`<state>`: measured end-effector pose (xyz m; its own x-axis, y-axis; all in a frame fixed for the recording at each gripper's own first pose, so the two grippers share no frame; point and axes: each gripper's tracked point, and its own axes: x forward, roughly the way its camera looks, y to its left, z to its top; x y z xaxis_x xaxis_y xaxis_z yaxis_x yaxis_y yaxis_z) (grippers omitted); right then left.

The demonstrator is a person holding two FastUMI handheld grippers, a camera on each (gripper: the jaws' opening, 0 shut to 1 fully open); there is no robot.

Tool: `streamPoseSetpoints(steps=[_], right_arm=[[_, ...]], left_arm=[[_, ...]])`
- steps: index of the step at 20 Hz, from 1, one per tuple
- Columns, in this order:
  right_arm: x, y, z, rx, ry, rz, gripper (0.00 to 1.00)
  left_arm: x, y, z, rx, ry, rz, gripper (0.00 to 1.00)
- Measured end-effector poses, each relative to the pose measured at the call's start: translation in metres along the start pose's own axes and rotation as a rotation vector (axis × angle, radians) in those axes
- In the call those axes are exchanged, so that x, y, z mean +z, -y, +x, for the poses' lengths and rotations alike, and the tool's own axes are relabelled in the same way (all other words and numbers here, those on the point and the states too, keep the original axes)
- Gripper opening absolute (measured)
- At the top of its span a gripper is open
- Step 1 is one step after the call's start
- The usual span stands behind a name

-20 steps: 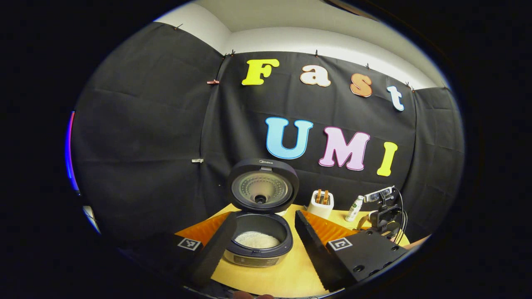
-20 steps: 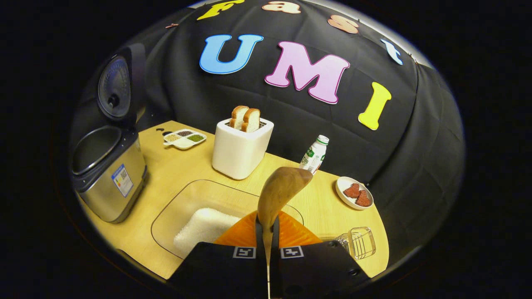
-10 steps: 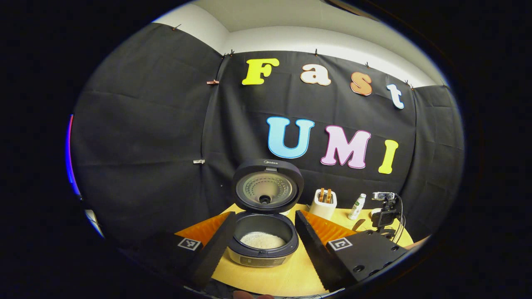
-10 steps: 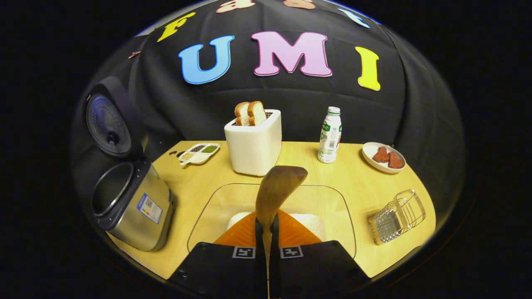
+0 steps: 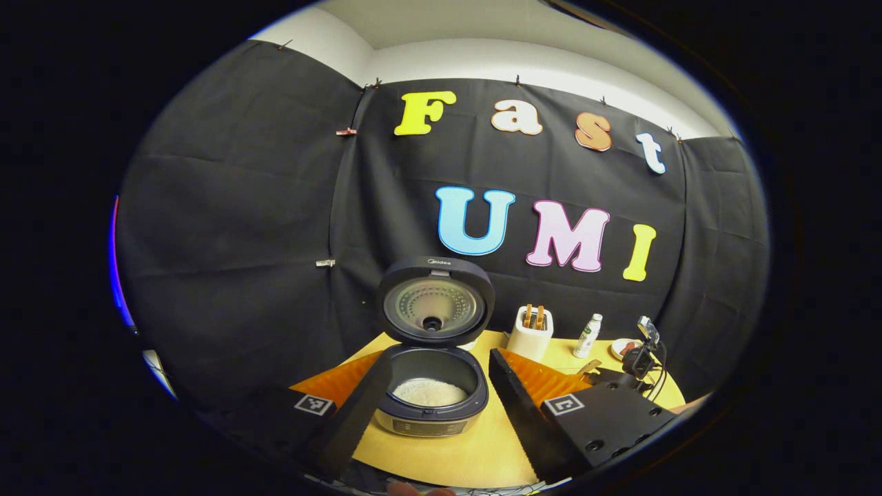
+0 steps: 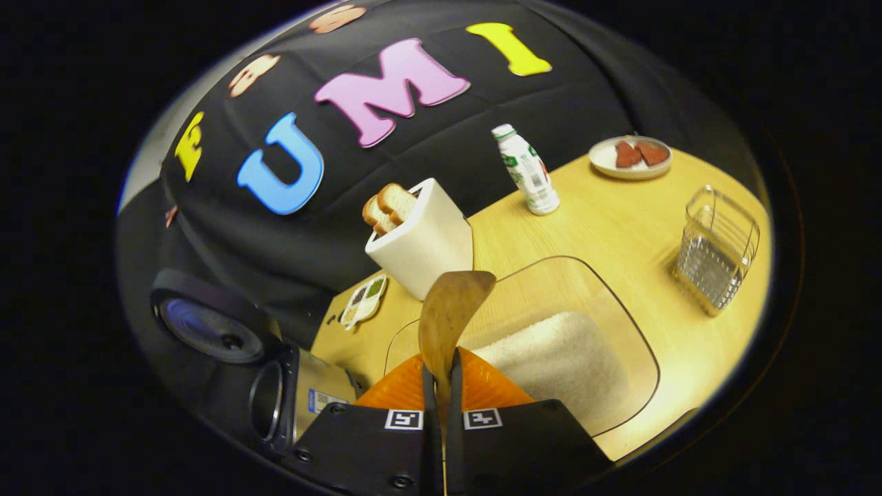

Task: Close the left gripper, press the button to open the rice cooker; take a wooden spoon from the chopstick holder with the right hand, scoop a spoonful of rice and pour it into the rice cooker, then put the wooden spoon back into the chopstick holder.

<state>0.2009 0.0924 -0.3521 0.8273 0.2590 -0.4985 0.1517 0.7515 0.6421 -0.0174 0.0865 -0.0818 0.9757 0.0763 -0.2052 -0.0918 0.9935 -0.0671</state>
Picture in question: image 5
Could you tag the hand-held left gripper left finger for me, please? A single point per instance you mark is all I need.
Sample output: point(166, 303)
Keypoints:
point(362, 420)

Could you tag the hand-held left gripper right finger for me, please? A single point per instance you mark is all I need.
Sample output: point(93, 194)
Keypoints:
point(520, 420)

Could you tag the dark blue rice cooker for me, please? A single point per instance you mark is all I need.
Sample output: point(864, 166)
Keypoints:
point(431, 265)

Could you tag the red meat slice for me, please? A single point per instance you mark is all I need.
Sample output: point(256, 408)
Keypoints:
point(626, 349)

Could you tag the white round plate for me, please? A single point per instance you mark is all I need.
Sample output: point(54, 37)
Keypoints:
point(617, 349)

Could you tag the white bottle with green label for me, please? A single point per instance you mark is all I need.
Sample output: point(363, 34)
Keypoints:
point(587, 337)

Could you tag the white toaster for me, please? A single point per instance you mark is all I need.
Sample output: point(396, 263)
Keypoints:
point(527, 341)

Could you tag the toasted bread slice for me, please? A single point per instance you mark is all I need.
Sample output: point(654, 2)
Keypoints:
point(528, 317)
point(540, 317)

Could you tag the white cloth clip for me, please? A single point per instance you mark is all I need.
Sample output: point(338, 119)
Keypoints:
point(325, 262)

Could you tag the black backdrop cloth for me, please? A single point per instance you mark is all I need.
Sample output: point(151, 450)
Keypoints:
point(234, 207)

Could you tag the pink cloth clip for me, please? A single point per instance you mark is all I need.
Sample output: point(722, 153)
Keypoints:
point(346, 131)

